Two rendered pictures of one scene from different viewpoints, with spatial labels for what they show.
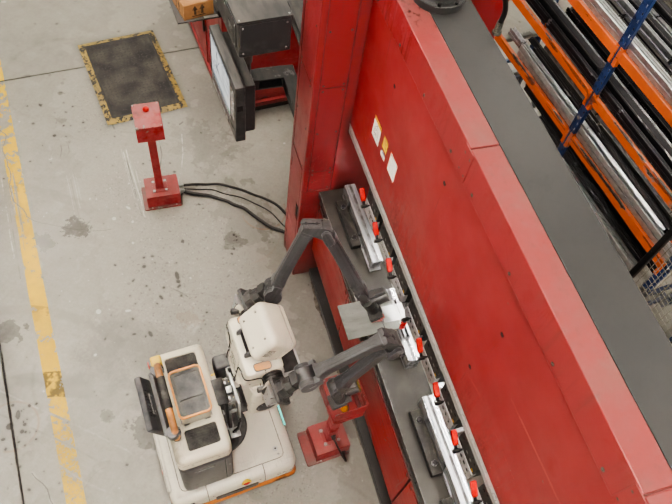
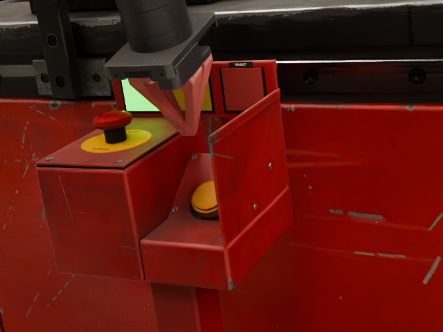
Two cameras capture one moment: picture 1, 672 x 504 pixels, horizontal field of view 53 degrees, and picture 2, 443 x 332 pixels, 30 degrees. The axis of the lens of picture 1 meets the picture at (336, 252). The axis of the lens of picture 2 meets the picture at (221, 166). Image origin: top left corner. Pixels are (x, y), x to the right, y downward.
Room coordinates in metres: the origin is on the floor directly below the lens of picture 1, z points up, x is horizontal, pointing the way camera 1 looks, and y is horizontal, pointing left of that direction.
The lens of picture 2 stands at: (0.48, 0.20, 1.01)
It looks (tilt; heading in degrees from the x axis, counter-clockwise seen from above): 18 degrees down; 328
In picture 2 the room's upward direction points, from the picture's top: 8 degrees counter-clockwise
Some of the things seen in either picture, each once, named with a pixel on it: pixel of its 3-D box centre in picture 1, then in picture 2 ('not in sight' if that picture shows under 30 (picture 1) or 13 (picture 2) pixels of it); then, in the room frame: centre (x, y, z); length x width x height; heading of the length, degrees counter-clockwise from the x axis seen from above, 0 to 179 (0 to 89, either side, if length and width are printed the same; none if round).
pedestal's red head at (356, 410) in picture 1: (342, 395); (165, 166); (1.19, -0.17, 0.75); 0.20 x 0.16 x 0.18; 30
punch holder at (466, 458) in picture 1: (474, 453); not in sight; (0.87, -0.69, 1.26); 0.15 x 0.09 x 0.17; 26
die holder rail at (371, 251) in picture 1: (362, 226); not in sight; (2.06, -0.11, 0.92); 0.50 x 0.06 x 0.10; 26
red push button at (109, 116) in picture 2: not in sight; (114, 130); (1.23, -0.14, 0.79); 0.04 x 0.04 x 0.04
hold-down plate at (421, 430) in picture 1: (425, 442); not in sight; (1.00, -0.56, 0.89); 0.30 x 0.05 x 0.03; 26
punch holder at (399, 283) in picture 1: (406, 279); not in sight; (1.59, -0.34, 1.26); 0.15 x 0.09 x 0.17; 26
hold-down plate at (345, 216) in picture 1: (348, 224); not in sight; (2.08, -0.03, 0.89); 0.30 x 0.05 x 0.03; 26
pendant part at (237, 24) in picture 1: (247, 56); not in sight; (2.49, 0.61, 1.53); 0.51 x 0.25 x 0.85; 31
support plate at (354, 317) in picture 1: (369, 317); not in sight; (1.50, -0.22, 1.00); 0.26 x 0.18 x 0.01; 116
